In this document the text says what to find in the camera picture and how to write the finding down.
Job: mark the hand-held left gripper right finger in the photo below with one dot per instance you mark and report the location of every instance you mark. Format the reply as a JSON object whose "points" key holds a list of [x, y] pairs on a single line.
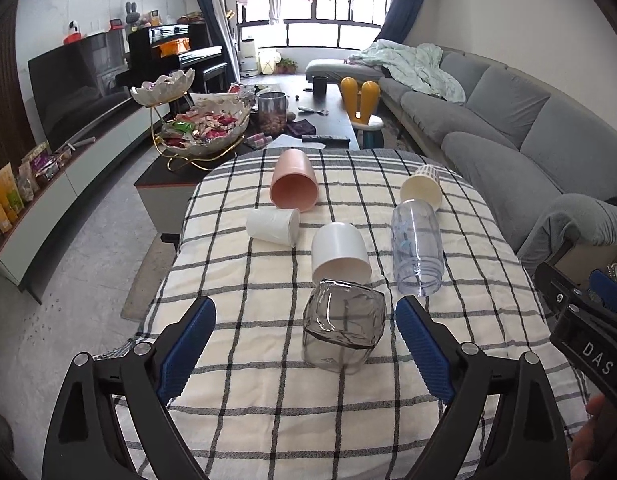
{"points": [[422, 347]]}

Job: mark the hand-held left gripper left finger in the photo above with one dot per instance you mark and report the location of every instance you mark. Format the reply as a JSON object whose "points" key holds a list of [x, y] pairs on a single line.
{"points": [[186, 347]]}

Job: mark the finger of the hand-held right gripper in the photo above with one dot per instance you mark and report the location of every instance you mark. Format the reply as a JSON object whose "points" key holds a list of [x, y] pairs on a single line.
{"points": [[606, 287], [556, 285]]}

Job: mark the smoky grey glass cup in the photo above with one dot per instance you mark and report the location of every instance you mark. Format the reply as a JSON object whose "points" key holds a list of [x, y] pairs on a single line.
{"points": [[341, 327]]}

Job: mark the clear plastic cup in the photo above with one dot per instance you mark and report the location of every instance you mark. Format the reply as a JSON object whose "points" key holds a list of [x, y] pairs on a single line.
{"points": [[415, 245]]}

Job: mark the white plastic cup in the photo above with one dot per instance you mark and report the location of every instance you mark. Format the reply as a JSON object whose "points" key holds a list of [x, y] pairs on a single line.
{"points": [[338, 250]]}

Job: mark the small white paper cup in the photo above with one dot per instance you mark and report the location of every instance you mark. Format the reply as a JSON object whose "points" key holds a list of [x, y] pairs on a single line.
{"points": [[271, 226]]}

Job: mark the cream ribbed cup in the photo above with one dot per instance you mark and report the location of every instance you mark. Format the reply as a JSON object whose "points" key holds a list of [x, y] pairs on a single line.
{"points": [[422, 187]]}

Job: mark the pink plastic cup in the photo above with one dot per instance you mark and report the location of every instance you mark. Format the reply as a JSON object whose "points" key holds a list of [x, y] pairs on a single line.
{"points": [[293, 182]]}

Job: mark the black cup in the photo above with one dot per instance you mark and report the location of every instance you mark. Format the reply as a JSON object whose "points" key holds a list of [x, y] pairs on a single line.
{"points": [[320, 86]]}

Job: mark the person's right hand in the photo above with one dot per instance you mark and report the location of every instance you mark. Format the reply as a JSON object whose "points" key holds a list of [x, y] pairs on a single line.
{"points": [[601, 440]]}

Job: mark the grey blanket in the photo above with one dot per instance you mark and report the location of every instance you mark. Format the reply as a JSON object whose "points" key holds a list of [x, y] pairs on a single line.
{"points": [[563, 220]]}

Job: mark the black white checked tablecloth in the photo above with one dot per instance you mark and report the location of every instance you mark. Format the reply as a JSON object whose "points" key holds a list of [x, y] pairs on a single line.
{"points": [[268, 410]]}

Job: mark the grey sofa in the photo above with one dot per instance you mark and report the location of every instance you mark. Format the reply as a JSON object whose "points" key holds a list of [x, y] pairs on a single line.
{"points": [[493, 125]]}

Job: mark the white television cabinet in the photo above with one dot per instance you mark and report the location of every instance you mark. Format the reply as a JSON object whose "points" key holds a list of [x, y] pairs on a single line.
{"points": [[63, 200]]}

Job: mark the tiered white snack bowl stand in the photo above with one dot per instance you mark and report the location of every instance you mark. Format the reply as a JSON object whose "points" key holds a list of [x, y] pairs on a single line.
{"points": [[208, 127]]}

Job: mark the black remote control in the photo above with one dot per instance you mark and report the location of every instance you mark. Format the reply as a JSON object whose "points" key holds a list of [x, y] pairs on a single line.
{"points": [[326, 138]]}

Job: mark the white paper sheet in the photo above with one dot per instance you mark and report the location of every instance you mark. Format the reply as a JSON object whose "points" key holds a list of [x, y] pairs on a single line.
{"points": [[293, 142]]}

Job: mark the orange snack packets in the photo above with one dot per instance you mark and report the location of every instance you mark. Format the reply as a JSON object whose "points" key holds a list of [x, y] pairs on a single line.
{"points": [[4, 200]]}

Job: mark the purple snack packets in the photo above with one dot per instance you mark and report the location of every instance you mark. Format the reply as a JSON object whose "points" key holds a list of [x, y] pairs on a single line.
{"points": [[38, 162]]}

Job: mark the purple cloth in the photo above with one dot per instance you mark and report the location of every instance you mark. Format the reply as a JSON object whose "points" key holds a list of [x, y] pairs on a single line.
{"points": [[302, 127]]}

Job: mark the yellow rabbit ear child chair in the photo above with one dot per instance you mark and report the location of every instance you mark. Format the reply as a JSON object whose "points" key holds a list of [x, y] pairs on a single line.
{"points": [[361, 105]]}

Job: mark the clear jar of nuts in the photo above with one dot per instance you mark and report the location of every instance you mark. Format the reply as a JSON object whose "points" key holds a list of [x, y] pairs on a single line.
{"points": [[272, 112]]}

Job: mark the dark coffee table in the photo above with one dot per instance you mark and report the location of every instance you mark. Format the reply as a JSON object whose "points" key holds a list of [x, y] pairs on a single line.
{"points": [[333, 110]]}

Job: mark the light green blanket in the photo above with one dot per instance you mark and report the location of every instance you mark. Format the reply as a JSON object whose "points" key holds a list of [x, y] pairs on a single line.
{"points": [[413, 67]]}

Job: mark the flat screen television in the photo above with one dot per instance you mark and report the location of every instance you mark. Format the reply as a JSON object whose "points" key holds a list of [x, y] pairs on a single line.
{"points": [[71, 90]]}

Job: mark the black piano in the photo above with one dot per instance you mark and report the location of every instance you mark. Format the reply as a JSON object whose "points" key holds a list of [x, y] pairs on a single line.
{"points": [[188, 57]]}

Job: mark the white floor appliance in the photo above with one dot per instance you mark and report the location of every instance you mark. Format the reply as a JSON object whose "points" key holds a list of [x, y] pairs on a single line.
{"points": [[247, 57]]}

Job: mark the potted plant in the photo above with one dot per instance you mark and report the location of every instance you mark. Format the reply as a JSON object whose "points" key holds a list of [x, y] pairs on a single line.
{"points": [[287, 65]]}

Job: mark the orange bag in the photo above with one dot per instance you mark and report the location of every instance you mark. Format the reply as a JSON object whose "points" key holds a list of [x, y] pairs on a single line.
{"points": [[169, 47]]}

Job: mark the grey bunny figure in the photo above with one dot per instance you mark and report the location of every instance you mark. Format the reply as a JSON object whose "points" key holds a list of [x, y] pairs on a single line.
{"points": [[132, 14]]}

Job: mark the white hanging garment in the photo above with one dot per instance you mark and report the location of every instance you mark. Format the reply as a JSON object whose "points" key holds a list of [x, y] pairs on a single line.
{"points": [[275, 7]]}

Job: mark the white security camera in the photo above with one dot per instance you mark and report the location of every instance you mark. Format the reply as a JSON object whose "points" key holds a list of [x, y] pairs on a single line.
{"points": [[73, 30]]}

